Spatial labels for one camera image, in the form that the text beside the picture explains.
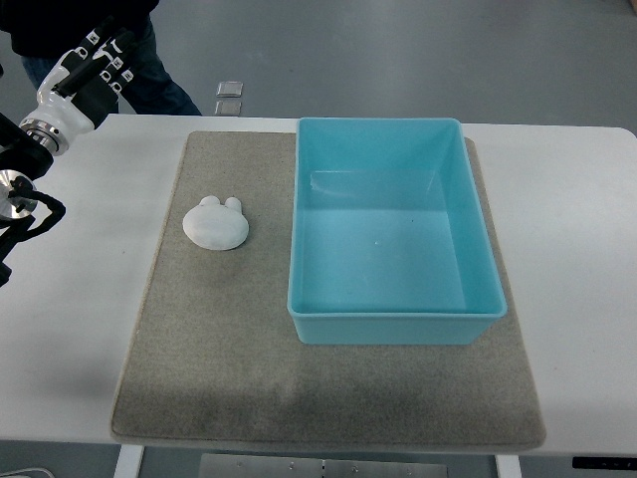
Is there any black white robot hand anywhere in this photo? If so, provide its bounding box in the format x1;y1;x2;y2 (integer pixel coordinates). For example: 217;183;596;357
19;18;136;155

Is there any white bunny plush toy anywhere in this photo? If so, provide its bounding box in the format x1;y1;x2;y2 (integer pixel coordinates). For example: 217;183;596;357
182;195;249;251

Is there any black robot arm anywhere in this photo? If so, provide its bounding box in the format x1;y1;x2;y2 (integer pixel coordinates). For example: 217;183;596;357
1;117;66;260

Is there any blue plastic box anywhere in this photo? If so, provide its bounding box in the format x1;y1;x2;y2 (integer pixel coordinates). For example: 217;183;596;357
288;118;509;346

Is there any person in dark clothes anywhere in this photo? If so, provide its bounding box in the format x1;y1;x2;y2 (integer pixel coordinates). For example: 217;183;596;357
1;1;201;116

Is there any lower floor socket plate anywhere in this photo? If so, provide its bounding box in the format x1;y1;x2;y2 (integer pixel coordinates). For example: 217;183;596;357
214;100;242;117

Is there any floor socket plate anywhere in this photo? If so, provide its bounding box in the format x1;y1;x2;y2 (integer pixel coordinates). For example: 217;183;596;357
214;100;242;117
216;81;244;98

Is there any upper floor socket plate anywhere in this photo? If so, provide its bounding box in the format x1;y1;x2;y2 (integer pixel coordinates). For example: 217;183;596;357
216;81;244;98

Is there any grey felt mat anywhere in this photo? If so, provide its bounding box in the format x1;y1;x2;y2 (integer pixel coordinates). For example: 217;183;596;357
110;131;545;453

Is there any white table leg left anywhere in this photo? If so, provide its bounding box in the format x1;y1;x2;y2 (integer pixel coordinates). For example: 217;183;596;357
112;445;144;478

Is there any white table leg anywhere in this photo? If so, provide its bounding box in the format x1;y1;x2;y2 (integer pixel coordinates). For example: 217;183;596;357
495;455;523;478
112;445;144;478

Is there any white table leg right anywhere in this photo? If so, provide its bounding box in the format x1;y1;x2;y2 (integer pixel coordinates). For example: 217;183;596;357
495;455;523;478

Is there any black table control panel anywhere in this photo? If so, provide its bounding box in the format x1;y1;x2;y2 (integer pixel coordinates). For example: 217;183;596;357
571;456;637;471

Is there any white cable on floor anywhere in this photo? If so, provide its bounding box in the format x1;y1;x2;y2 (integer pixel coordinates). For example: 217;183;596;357
0;466;51;478

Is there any metal table base plate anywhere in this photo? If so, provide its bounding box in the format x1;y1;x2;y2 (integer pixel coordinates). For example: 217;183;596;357
198;453;449;478

